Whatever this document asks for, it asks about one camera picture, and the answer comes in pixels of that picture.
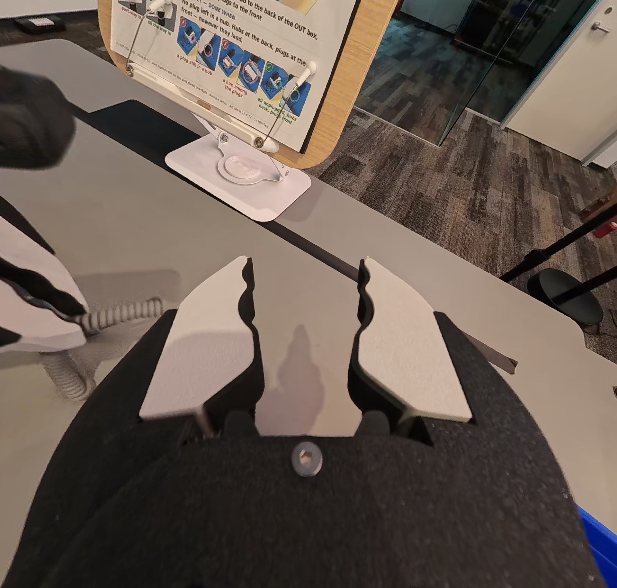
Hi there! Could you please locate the black metal pole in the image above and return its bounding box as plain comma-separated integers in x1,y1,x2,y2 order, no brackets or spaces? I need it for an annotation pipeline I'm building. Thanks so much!
499,212,617,280

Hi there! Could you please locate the black stanchion base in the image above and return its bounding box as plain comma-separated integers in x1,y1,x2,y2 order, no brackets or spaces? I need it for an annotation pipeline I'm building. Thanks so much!
527,260,617,327

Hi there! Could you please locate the white door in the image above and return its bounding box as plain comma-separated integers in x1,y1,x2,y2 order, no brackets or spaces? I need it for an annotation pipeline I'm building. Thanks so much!
501,0,617,168

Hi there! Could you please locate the silver usb cable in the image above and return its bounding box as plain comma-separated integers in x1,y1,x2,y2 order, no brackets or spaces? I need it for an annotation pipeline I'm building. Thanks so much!
41,296,167,401

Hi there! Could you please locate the printed instruction sheet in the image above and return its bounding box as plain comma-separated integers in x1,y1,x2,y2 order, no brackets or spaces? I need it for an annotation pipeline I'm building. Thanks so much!
110,0,373,154

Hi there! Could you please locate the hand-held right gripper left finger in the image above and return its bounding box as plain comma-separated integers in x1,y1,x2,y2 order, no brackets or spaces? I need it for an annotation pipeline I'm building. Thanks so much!
139,255,265,437

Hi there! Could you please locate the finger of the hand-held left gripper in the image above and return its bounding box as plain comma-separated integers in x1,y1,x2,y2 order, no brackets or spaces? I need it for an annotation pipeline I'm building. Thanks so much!
0,214,91,318
0,279,90,355

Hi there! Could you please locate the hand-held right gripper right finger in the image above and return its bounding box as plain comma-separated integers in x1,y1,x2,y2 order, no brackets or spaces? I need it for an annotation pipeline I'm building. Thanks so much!
348,256,474,429

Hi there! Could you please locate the blue plastic bin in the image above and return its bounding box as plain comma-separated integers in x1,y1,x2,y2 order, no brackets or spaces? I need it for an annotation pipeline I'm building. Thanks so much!
576,503,617,588

